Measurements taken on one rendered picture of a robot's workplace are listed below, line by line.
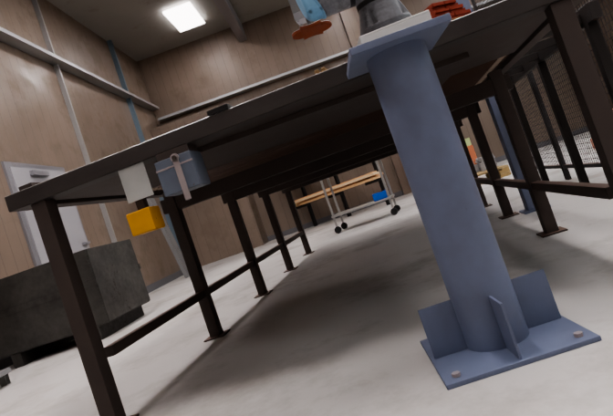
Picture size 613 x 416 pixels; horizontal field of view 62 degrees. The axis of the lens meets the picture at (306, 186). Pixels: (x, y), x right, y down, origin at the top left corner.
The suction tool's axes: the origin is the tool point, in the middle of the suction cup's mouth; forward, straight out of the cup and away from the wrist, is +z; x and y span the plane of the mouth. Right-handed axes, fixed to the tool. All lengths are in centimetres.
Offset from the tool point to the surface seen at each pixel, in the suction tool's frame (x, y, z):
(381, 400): 56, 7, 112
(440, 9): -70, -51, -8
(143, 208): 29, 70, 42
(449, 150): 44, -29, 58
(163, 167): 28, 59, 31
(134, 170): 26, 70, 28
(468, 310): 44, -20, 99
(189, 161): 28, 50, 33
